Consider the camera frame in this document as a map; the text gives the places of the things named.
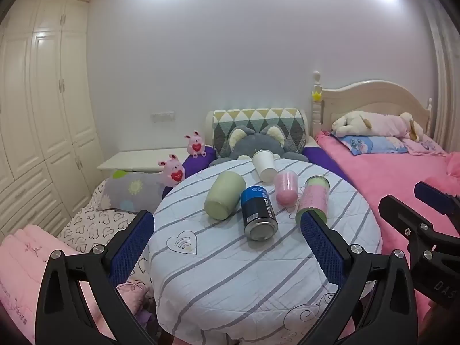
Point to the pink folded blanket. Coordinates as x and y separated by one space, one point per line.
21 266

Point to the blue metal can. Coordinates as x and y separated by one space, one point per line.
258 212

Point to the cream wardrobe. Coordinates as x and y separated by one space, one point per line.
39 107

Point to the pink printed pillow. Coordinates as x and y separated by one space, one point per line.
426 145

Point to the yellow crown toy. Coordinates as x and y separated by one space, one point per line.
316 96

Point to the large pink pig plush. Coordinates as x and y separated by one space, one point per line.
173 171

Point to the white curtain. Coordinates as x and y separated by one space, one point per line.
444 72

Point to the triangle patterned cushion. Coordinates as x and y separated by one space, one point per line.
258 116

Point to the white paper cup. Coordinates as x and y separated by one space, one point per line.
264 165

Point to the white and pink plush animal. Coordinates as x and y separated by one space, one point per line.
381 124

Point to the pale green cup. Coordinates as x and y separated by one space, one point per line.
222 196

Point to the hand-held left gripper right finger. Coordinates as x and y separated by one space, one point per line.
323 249

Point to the small pink pig plush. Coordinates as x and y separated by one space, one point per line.
196 144

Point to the pink plastic cup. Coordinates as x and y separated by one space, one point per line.
286 189

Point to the cream bed headboard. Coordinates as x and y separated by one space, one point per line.
373 99

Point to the pink bed sheet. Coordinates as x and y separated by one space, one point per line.
381 176

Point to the blue cartoon pillow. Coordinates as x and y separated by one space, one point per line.
370 144

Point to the grey flower print pillow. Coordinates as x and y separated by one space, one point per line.
133 190

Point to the heart print bed sheet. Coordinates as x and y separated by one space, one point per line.
97 222

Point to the purple pillow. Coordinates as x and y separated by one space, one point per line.
323 161
196 167

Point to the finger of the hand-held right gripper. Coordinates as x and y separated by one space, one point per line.
395 214
435 196

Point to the grey plush cat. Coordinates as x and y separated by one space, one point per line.
251 143

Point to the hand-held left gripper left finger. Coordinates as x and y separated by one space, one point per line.
132 246

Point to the green and pink cup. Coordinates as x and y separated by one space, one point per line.
314 196

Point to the striped white tablecloth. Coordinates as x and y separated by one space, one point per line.
222 280

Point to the white nightstand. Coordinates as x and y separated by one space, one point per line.
136 160

